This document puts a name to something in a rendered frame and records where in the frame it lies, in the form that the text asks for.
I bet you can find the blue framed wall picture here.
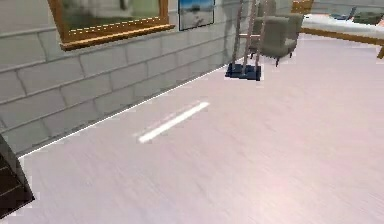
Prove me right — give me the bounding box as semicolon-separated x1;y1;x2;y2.
178;0;216;32

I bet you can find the dark blue laptop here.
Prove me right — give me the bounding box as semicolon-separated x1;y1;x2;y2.
329;6;358;21

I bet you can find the dark green pillow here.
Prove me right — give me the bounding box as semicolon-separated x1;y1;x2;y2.
353;11;384;26

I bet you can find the wooden framed window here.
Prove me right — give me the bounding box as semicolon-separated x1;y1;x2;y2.
47;0;176;52

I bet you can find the grey-green armchair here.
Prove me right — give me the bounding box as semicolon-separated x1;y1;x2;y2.
256;0;305;43
249;15;298;68

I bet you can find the pink stand with dark base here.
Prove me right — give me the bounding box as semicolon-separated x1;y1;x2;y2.
224;0;270;82

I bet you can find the dark brown cabinet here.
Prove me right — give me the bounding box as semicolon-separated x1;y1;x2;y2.
0;133;36;220

